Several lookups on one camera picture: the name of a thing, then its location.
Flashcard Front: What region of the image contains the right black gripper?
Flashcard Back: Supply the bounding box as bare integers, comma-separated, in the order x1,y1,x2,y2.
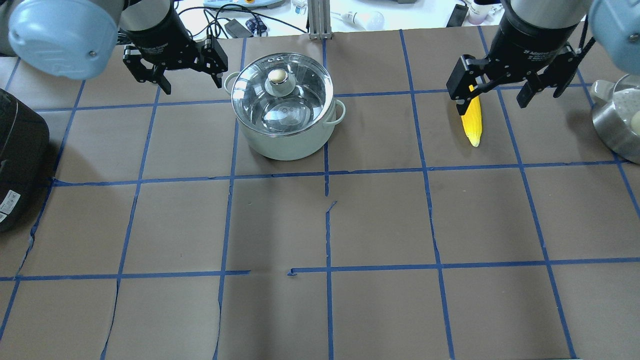
446,14,595,116

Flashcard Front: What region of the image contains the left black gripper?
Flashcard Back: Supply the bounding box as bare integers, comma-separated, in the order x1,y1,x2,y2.
120,10,229,95

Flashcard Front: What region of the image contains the yellow plastic corn cob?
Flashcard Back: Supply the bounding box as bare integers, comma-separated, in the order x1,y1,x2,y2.
461,96,483,148

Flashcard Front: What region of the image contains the glass pot lid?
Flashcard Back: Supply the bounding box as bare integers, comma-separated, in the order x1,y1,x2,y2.
222,52,336,137

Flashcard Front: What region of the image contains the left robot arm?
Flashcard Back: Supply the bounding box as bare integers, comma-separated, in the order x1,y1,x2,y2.
1,0,228,95

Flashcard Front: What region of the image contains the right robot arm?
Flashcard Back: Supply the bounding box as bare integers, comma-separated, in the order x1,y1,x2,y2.
446,0,640,116

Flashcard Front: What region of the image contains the pale green cooking pot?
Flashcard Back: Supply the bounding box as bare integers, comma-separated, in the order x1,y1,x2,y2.
236,96,346,161

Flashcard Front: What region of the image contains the black power adapter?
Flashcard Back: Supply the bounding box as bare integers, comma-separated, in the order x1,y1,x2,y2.
224,19,254,39

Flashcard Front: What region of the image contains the steel kettle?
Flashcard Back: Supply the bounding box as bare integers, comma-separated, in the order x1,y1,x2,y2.
589,74,640,165

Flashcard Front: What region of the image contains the white light bulb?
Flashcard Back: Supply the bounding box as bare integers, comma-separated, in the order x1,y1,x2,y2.
339,11,386,31

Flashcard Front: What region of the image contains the black rice cooker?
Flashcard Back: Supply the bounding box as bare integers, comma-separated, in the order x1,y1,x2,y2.
0,89,50,232

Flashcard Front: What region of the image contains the aluminium frame post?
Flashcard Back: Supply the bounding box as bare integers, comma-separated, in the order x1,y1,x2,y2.
307,0,333,40

